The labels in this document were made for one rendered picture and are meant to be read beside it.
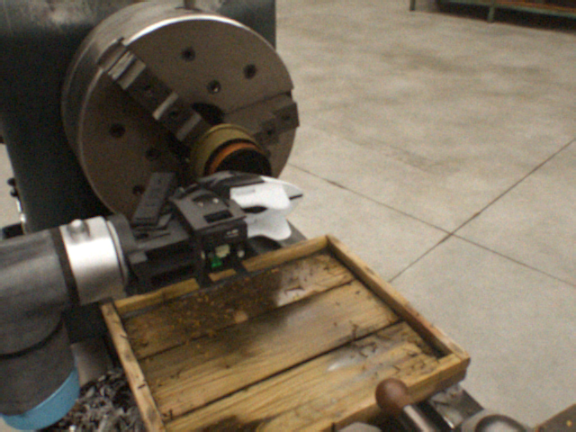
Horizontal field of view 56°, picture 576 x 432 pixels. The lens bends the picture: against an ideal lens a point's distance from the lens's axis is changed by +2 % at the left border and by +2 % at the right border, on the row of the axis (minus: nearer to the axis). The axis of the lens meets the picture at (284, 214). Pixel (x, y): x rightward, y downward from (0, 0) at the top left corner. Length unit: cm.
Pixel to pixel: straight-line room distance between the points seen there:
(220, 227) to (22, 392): 23
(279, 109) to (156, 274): 34
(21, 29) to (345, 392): 62
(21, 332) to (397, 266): 194
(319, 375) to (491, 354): 142
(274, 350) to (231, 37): 40
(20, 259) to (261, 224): 24
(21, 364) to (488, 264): 212
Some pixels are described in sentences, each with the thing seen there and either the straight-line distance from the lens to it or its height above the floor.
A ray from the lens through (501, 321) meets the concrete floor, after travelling 218.
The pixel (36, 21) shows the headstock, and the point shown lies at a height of 122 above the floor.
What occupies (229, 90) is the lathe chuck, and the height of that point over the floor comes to 114.
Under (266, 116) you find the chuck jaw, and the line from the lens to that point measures 73.
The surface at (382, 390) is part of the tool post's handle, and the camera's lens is 31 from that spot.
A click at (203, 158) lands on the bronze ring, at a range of 64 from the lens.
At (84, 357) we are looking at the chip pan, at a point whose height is 54.
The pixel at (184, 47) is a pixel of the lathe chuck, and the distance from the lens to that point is 72.
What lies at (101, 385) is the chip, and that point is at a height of 59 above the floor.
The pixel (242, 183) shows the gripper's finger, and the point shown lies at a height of 111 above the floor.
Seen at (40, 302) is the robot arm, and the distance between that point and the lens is 51.
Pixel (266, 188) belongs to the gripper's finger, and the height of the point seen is 110.
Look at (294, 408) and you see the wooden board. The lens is 63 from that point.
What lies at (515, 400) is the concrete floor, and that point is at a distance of 192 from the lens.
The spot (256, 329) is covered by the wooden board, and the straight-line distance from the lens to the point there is 71.
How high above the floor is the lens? 138
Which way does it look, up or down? 32 degrees down
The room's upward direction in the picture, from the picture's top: straight up
